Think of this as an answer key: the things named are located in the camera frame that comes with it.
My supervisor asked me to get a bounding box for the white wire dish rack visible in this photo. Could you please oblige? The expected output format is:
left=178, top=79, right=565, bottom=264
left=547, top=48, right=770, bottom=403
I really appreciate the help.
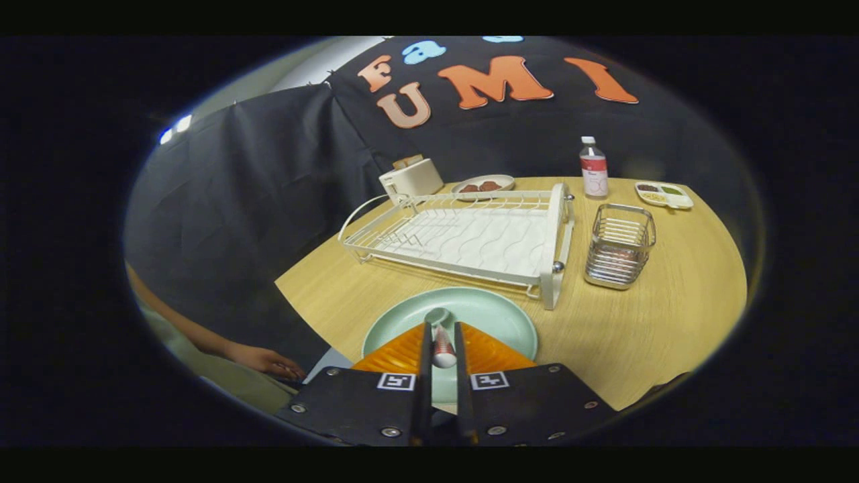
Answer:
left=338, top=182, right=576, bottom=311

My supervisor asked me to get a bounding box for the white divided snack dish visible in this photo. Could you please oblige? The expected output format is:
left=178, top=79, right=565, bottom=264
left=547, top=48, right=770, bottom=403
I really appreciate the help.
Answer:
left=635, top=181, right=695, bottom=212

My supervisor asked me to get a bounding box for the white toaster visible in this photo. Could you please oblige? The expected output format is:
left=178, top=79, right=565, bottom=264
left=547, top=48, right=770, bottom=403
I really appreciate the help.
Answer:
left=378, top=158, right=445, bottom=203

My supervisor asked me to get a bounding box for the metal spoon red striped handle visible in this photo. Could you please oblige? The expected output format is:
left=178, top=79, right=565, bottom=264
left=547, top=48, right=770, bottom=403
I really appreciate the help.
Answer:
left=424, top=307, right=458, bottom=370

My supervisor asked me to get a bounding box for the ceiling tube light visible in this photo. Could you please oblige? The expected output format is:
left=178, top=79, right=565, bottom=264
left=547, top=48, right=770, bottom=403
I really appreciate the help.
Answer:
left=159, top=114, right=193, bottom=145

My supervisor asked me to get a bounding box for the pale green plate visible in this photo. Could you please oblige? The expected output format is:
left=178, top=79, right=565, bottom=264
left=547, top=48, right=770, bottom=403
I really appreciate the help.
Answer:
left=361, top=287, right=539, bottom=407

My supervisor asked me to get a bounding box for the clear bottle red label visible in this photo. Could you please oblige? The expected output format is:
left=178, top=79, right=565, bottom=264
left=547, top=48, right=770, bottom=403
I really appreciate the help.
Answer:
left=579, top=136, right=609, bottom=200

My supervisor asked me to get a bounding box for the small white oval plate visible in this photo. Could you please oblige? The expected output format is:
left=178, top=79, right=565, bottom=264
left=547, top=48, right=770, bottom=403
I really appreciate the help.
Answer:
left=452, top=174, right=516, bottom=202

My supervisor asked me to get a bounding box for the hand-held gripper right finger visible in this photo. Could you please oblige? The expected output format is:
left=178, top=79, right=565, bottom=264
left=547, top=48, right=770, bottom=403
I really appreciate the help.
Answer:
left=454, top=322, right=617, bottom=447

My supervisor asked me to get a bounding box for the person's pale clothing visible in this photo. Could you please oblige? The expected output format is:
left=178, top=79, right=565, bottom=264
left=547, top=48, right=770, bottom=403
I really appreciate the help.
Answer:
left=134, top=295, right=299, bottom=415

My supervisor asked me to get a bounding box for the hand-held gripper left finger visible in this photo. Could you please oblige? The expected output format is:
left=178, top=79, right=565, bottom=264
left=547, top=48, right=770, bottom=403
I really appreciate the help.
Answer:
left=275, top=322, right=434, bottom=447

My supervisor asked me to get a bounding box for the metal wire basket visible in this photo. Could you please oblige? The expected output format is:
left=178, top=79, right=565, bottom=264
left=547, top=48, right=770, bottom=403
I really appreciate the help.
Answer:
left=584, top=203, right=657, bottom=290

